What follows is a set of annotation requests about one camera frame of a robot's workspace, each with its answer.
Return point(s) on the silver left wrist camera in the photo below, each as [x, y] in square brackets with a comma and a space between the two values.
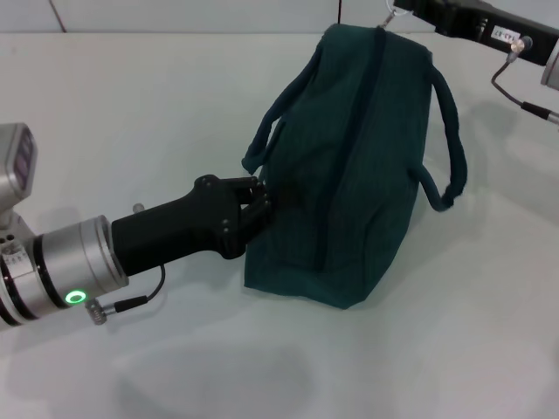
[13, 174]

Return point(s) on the dark teal zippered lunch bag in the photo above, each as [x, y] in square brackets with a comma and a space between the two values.
[358, 174]

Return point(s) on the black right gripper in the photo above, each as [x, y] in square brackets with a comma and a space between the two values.
[480, 22]

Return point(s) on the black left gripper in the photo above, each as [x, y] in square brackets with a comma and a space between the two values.
[174, 231]

